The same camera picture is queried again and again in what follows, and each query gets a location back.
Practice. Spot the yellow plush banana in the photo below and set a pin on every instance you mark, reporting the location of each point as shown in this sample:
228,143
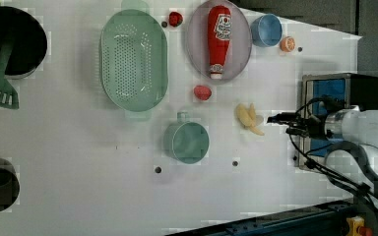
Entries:
249,118

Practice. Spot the green perforated colander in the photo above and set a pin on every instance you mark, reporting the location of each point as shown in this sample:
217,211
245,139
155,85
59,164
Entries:
133,60

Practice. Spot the grey oval plate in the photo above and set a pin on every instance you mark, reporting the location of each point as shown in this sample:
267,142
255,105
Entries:
239,49

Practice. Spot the orange slice toy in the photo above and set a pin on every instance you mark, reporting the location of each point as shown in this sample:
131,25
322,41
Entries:
287,44

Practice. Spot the small red strawberry toy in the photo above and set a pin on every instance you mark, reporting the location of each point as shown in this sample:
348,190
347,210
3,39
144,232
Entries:
175,19

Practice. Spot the red ketchup bottle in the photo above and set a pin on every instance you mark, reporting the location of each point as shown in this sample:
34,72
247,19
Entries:
219,35

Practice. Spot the green spatula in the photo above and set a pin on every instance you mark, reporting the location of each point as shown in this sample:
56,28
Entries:
8,95

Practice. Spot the black cooking pot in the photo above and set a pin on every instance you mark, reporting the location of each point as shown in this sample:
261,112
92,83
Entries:
29,42

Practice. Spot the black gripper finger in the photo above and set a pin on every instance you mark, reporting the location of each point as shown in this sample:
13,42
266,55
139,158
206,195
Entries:
297,132
283,118

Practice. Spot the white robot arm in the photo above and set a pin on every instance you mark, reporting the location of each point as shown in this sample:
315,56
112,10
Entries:
352,137

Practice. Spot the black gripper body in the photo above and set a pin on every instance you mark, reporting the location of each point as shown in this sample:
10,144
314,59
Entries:
314,125

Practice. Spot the black toaster oven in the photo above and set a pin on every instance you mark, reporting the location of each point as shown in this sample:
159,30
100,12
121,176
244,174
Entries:
327,94

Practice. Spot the blue bowl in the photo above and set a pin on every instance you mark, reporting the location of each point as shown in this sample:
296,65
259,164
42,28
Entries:
266,31

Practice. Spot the green mug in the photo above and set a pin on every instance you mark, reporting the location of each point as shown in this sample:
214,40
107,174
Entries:
185,140

